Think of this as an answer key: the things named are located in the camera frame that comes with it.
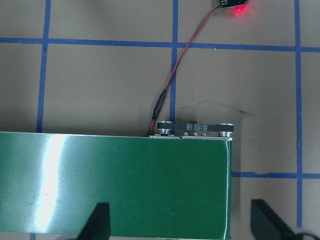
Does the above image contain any green conveyor belt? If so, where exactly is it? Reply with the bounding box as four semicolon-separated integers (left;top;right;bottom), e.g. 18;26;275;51
0;120;236;240

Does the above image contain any small black circuit board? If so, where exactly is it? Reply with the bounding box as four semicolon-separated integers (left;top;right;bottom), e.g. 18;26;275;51
216;0;250;9

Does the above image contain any red black conveyor wire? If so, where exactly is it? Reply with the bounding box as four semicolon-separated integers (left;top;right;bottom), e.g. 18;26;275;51
147;5;222;138

